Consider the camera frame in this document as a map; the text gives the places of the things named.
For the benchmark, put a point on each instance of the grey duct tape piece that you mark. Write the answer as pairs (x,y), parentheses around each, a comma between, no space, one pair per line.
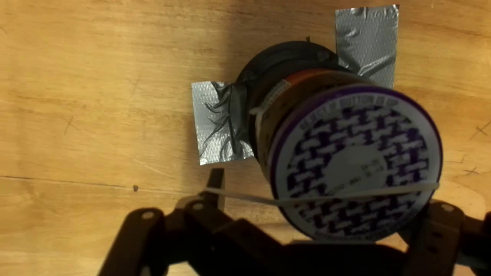
(216,128)
(368,39)

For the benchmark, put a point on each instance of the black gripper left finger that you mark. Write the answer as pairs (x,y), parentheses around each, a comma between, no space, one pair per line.
(193,240)

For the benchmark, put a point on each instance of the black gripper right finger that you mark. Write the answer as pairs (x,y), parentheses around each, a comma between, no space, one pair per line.
(449,246)

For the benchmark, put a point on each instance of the thin white elastic band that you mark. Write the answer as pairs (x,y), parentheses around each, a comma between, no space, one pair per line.
(239,195)

